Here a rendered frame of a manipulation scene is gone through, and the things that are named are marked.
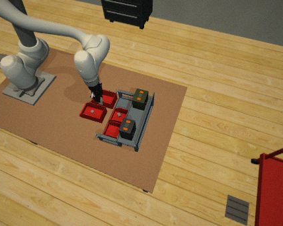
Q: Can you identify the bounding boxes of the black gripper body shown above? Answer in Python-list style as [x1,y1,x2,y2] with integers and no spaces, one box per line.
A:
[88,83,101,94]

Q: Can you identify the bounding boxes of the grey metal shelf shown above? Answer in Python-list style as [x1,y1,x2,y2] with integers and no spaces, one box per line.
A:
[95,90,155,152]

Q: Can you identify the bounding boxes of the dark green case with orange latches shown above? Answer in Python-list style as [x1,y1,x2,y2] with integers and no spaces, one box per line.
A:
[132,89,148,110]

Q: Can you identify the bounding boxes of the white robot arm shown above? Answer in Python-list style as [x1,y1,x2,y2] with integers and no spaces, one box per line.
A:
[0,0,110,98]

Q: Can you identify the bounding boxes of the red open-front bin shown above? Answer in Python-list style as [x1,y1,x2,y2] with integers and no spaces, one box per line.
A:
[91,90,118,109]
[80,102,107,123]
[109,108,128,124]
[103,122,120,139]

